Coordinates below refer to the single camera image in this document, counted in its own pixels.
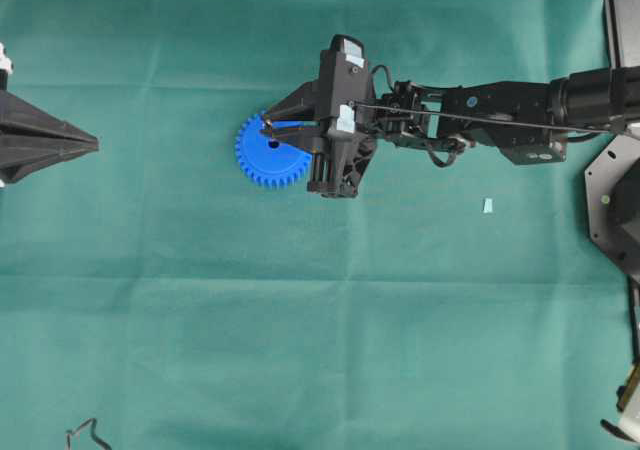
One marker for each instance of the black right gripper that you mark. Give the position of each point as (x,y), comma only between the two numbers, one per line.
(344,81)

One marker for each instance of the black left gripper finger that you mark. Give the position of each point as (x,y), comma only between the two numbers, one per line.
(32,139)

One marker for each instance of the blue plastic gear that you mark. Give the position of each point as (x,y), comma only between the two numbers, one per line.
(266,162)

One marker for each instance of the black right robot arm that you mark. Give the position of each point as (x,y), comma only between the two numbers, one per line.
(528,123)

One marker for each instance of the white left gripper part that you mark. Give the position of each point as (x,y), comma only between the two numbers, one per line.
(6,68)

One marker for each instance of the green table cloth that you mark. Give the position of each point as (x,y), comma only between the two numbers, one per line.
(151,285)

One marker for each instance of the small pale tape scrap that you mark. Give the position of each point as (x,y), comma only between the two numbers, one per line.
(487,206)

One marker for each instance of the yellow black clamp at corner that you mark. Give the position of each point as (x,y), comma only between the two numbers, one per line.
(627,428)

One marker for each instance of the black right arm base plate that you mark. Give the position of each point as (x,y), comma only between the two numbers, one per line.
(612,197)

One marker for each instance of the black frame at top right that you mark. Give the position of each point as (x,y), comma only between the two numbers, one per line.
(621,19)

